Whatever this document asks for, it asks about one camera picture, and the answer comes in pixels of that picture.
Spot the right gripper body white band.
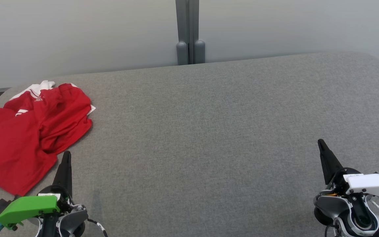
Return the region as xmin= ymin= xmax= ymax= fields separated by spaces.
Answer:
xmin=326 ymin=168 xmax=379 ymax=198

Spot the red garment with white hem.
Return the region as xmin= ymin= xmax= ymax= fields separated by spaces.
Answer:
xmin=0 ymin=107 xmax=60 ymax=197

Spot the grey partition frame post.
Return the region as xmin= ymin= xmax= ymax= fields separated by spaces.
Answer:
xmin=175 ymin=0 xmax=206 ymax=65

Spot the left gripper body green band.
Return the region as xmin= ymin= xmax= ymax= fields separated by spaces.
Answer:
xmin=0 ymin=185 xmax=75 ymax=230

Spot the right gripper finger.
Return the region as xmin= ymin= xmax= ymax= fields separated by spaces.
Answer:
xmin=318 ymin=139 xmax=345 ymax=185

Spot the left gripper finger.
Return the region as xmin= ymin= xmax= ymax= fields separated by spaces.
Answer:
xmin=52 ymin=151 xmax=73 ymax=198

